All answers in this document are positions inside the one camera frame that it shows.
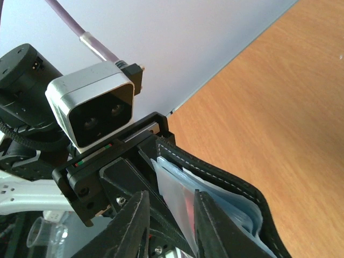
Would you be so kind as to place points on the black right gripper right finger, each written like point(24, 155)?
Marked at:
point(215, 233)

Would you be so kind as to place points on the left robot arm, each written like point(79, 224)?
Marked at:
point(37, 144)

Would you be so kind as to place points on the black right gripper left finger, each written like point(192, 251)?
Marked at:
point(127, 235)

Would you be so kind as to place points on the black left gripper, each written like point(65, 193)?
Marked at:
point(110, 173)

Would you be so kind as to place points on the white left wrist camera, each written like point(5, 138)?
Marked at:
point(93, 103)

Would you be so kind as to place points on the black leather card holder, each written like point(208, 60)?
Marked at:
point(179, 174)

